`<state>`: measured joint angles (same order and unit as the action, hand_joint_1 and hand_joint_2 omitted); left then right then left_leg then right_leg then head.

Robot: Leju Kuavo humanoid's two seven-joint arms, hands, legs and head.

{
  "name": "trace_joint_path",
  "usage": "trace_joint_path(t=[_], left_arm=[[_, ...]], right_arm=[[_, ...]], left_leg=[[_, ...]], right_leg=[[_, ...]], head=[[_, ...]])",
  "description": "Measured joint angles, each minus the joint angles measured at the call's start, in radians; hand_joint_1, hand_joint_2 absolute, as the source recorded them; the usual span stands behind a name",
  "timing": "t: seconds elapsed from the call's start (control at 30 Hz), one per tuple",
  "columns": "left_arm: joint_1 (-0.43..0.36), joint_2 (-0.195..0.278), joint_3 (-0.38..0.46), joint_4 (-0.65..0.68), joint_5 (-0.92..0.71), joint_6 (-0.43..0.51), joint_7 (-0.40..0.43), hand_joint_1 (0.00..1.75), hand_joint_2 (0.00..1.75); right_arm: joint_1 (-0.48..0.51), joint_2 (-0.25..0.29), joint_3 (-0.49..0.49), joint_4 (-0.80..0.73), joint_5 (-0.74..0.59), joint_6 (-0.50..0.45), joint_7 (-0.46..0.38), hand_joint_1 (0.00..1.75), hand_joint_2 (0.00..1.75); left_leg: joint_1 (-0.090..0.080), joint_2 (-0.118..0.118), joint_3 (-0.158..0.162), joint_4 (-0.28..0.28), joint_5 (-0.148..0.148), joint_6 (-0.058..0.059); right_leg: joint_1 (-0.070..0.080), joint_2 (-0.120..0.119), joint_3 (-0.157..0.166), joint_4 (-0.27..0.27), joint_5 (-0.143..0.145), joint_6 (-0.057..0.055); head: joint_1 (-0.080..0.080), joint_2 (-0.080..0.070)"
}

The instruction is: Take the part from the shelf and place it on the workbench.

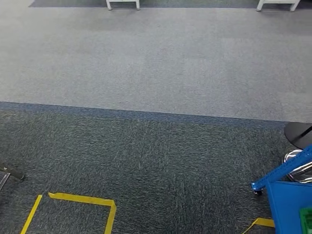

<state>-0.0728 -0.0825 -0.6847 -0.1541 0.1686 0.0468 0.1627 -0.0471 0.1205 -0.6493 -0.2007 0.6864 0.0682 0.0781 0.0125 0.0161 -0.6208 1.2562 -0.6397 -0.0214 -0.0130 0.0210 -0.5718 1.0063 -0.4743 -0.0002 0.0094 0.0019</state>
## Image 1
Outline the blue metal shelf rack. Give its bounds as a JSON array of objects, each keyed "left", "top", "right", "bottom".
[{"left": 251, "top": 144, "right": 312, "bottom": 234}]

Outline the yellow floor tape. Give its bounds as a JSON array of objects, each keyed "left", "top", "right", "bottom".
[
  {"left": 20, "top": 192, "right": 117, "bottom": 234},
  {"left": 242, "top": 218, "right": 276, "bottom": 234}
]

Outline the folded green plastic crate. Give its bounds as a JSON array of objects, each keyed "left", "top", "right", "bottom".
[{"left": 299, "top": 207, "right": 312, "bottom": 234}]

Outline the white table frame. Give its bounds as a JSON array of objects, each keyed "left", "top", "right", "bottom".
[
  {"left": 256, "top": 0, "right": 301, "bottom": 12},
  {"left": 106, "top": 0, "right": 141, "bottom": 11}
]

